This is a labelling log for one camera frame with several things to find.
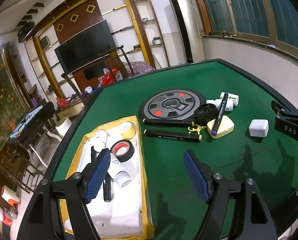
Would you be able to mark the yellow tape roll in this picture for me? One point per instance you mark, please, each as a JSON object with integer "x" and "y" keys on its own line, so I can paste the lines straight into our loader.
{"x": 127, "y": 131}

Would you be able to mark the black pen upper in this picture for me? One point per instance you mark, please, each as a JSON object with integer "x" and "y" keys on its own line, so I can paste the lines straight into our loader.
{"x": 166, "y": 123}

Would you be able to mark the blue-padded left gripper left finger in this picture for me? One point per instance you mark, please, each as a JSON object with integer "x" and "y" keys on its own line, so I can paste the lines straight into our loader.
{"x": 42, "y": 217}

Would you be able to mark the white PVC pipe fitting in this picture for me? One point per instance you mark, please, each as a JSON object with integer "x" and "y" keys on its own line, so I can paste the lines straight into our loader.
{"x": 115, "y": 170}

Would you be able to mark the dark side table with items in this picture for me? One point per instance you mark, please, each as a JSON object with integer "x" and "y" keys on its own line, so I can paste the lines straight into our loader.
{"x": 30, "y": 126}

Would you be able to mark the black curved strip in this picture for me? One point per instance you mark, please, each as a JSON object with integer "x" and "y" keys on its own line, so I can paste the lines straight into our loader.
{"x": 107, "y": 194}

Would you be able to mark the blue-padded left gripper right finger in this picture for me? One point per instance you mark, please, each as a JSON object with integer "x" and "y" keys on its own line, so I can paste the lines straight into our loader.
{"x": 251, "y": 216}

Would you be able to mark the white power adapter plug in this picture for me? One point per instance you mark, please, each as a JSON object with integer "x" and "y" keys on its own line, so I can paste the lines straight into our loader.
{"x": 259, "y": 128}

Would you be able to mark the white plastic stool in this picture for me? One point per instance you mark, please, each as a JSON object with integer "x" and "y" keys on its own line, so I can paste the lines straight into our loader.
{"x": 62, "y": 126}

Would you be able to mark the black flat television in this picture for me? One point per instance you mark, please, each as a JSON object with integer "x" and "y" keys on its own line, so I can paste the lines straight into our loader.
{"x": 85, "y": 47}

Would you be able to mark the purple floral cushion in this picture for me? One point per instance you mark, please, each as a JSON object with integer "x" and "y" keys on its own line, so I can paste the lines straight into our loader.
{"x": 139, "y": 67}

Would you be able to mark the black drawstring pouch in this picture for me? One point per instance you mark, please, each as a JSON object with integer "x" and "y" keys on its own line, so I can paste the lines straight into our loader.
{"x": 204, "y": 114}

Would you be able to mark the red plastic bag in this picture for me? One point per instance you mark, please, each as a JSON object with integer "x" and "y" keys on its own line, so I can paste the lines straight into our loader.
{"x": 108, "y": 78}

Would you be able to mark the black table edge rim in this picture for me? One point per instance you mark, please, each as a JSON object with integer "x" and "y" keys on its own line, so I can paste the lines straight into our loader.
{"x": 177, "y": 212}

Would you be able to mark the white wall shelving unit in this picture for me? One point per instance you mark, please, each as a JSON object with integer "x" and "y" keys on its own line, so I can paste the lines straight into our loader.
{"x": 134, "y": 25}

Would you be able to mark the white foam tray yellow tape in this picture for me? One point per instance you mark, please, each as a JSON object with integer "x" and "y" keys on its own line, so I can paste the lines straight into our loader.
{"x": 121, "y": 209}

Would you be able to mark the black electrical tape roll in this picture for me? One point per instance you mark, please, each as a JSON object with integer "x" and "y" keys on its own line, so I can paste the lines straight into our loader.
{"x": 123, "y": 150}

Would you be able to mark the white PVC pipe green label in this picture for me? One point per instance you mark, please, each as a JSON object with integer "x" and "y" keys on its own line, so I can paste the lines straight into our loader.
{"x": 232, "y": 101}

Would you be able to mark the grey black weight plate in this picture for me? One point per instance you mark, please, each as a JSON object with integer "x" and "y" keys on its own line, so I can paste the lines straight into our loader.
{"x": 171, "y": 104}

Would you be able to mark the dark wooden chair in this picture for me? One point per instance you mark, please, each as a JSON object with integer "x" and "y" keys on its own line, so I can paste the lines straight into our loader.
{"x": 111, "y": 60}

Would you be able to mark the brown TV cabinet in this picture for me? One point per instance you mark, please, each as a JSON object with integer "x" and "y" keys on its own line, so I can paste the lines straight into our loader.
{"x": 89, "y": 76}

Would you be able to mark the black purple-capped marker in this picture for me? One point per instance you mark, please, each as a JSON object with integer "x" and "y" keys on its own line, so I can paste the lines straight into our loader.
{"x": 220, "y": 115}

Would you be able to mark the window with metal grille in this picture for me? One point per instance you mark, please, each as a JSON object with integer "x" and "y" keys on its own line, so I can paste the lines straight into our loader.
{"x": 271, "y": 22}

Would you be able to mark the black pen gold tip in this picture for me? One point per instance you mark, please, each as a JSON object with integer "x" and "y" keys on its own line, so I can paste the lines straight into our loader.
{"x": 173, "y": 135}

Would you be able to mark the cream rounded triangular box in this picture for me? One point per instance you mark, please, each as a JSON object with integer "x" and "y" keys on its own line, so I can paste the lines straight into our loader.
{"x": 226, "y": 126}

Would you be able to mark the silver tower air conditioner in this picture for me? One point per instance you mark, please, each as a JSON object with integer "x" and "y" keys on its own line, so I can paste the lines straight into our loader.
{"x": 189, "y": 30}

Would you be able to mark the gold keychain clasp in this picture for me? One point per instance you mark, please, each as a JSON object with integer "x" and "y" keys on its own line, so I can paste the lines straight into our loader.
{"x": 195, "y": 128}

